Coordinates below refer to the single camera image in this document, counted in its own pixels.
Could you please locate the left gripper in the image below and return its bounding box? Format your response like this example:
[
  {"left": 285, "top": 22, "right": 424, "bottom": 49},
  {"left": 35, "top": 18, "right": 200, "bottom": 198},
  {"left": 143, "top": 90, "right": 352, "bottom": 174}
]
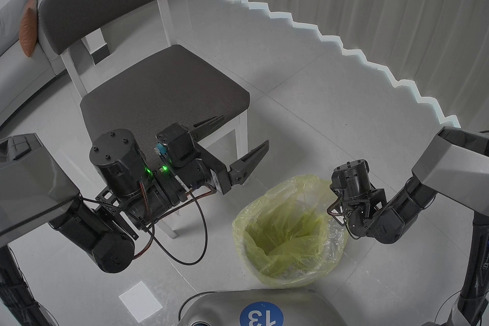
[{"left": 128, "top": 114, "right": 270, "bottom": 227}]

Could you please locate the yellow plastic bag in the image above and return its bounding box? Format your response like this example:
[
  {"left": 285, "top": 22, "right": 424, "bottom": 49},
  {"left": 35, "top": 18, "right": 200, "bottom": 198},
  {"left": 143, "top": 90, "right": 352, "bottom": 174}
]
[{"left": 233, "top": 173, "right": 349, "bottom": 288}]

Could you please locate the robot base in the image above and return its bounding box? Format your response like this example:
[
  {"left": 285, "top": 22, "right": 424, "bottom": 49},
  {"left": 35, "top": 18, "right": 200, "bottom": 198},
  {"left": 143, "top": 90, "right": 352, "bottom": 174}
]
[{"left": 178, "top": 288, "right": 348, "bottom": 326}]

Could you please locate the pale grey sofa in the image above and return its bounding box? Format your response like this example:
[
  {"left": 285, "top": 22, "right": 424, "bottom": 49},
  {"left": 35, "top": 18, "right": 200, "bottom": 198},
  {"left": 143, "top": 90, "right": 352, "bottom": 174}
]
[{"left": 0, "top": 0, "right": 67, "bottom": 126}]

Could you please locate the orange cushion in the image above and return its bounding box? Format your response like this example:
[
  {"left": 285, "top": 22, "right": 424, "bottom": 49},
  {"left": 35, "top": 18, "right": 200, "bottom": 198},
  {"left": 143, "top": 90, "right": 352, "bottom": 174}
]
[{"left": 19, "top": 0, "right": 39, "bottom": 58}]

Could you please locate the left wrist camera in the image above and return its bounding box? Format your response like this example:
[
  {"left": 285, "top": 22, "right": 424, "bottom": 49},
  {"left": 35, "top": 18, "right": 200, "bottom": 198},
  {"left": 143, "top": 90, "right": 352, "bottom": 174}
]
[{"left": 155, "top": 123, "right": 200, "bottom": 168}]

